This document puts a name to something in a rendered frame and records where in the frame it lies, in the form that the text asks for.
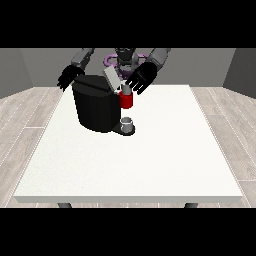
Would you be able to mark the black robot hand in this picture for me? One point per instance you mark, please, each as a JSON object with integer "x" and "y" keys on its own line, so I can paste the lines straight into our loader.
{"x": 68, "y": 77}
{"x": 142, "y": 78}

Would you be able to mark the small grey coffee pod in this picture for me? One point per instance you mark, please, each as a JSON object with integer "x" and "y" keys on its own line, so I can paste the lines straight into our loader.
{"x": 126, "y": 88}

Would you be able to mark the grey robot trunk purple rings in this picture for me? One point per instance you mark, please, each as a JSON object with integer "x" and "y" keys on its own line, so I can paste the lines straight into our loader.
{"x": 126, "y": 60}

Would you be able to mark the pale grey machine lid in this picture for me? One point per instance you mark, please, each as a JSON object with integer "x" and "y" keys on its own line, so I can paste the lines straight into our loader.
{"x": 112, "y": 78}

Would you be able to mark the dark table leg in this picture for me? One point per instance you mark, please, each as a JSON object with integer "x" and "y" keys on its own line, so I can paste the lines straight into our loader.
{"x": 64, "y": 205}
{"x": 191, "y": 205}

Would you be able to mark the small grey cup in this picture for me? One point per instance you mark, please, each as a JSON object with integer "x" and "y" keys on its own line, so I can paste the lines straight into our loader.
{"x": 127, "y": 124}

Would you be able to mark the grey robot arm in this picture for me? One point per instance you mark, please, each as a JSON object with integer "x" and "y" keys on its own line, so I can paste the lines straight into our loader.
{"x": 82, "y": 58}
{"x": 159, "y": 57}

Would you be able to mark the black coffee machine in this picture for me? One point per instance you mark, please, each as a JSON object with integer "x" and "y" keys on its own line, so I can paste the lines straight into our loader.
{"x": 96, "y": 104}

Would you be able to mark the red pod holder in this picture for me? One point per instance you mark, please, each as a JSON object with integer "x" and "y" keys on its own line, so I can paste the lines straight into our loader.
{"x": 126, "y": 99}

